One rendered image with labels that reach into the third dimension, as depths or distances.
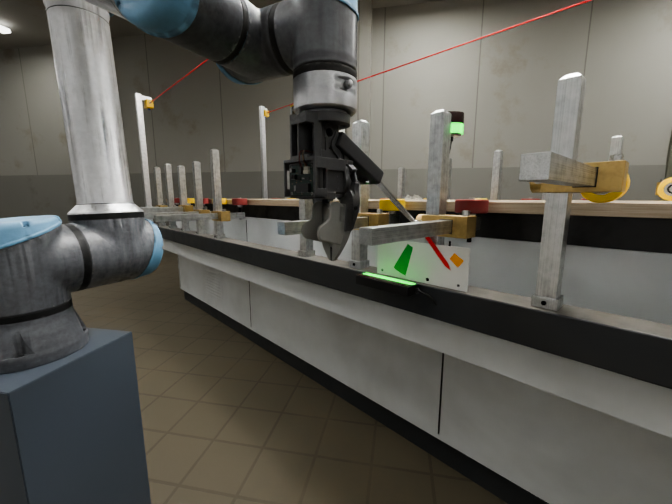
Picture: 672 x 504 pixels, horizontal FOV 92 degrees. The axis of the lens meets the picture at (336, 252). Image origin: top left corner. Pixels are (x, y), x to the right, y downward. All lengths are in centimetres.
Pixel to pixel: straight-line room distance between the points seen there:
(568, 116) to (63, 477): 114
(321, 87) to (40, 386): 69
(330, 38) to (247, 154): 480
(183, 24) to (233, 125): 495
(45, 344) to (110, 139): 45
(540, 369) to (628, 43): 507
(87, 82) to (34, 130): 692
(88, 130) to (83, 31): 20
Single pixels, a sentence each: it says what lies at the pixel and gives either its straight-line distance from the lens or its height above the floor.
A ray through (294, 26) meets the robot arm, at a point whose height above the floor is 113.
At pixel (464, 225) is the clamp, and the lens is 77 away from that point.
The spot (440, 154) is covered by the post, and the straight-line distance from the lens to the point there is 81.
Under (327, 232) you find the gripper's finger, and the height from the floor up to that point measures 86.
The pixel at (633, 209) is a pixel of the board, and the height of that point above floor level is 89.
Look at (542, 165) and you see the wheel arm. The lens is 43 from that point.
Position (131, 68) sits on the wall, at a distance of 657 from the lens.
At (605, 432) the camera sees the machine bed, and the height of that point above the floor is 37.
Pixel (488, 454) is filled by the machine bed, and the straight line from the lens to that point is 124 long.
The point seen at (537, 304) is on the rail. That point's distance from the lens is 75.
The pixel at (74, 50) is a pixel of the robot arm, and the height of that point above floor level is 121.
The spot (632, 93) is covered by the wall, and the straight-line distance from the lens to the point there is 553.
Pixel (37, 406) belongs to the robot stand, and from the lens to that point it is 81.
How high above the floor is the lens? 91
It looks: 10 degrees down
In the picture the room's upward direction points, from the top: straight up
